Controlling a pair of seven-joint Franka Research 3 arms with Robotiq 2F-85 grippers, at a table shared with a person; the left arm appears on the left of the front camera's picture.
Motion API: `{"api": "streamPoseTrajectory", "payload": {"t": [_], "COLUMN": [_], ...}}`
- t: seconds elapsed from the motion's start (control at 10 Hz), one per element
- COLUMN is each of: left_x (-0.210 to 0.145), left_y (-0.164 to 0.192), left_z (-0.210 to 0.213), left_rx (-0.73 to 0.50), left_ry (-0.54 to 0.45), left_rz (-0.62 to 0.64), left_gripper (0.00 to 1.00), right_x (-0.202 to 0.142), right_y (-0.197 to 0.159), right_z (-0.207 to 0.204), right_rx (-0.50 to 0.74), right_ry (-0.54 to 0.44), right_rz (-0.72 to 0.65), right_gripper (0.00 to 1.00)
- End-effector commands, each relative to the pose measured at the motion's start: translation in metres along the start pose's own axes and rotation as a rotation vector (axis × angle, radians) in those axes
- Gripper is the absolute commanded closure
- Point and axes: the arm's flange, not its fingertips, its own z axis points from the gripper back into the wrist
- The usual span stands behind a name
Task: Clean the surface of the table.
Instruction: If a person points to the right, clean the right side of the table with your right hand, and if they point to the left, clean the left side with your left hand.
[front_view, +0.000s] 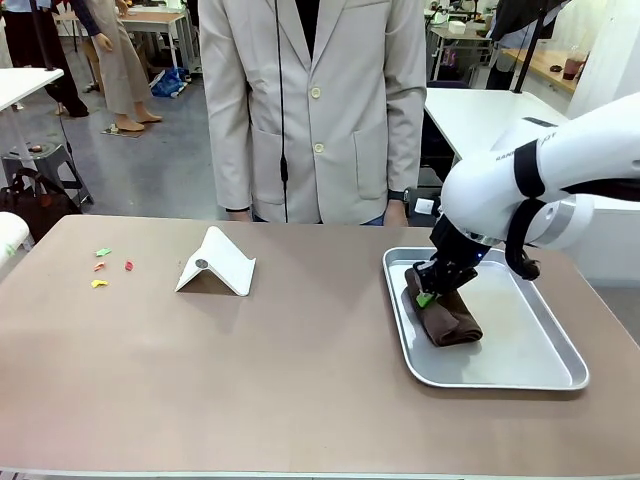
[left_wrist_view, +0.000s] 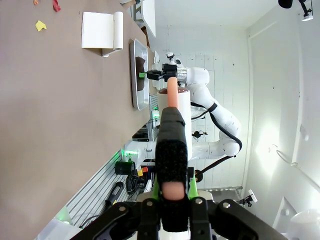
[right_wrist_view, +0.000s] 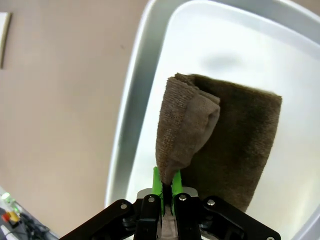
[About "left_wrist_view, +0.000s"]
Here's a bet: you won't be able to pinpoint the white dome lamp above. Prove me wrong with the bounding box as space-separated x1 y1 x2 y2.
289 208 320 240

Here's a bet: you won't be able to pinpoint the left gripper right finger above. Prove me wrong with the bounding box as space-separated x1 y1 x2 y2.
187 171 289 240

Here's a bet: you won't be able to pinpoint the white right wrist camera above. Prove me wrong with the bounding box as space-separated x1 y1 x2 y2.
164 50 176 67

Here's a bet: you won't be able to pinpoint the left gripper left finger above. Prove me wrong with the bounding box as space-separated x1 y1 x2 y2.
83 174 162 240

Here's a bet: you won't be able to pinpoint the white camera on black mount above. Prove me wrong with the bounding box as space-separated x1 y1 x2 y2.
297 0 315 22

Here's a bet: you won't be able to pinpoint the black cylindrical torch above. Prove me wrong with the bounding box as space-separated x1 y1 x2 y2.
104 181 124 207

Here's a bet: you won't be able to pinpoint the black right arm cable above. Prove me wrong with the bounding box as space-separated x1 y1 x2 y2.
189 99 244 181

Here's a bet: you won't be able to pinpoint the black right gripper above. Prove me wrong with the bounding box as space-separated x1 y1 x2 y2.
138 63 179 82

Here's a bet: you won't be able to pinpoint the tangled black cables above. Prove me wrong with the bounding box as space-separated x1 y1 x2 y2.
125 173 146 195

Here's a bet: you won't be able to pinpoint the yellow paper scrap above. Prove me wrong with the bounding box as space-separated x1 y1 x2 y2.
34 19 49 33

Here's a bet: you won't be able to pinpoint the white lint roller stand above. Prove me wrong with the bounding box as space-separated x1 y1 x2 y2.
80 10 125 59

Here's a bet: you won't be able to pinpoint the silver metal tray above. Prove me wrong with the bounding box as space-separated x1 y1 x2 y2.
129 38 151 111

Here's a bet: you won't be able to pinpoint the small white camera on stand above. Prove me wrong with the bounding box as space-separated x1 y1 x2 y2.
239 189 259 208

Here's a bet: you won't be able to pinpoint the brown towel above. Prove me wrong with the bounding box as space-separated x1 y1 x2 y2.
134 55 148 91

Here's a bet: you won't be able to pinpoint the large white background table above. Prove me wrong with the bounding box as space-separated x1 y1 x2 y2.
140 0 157 39

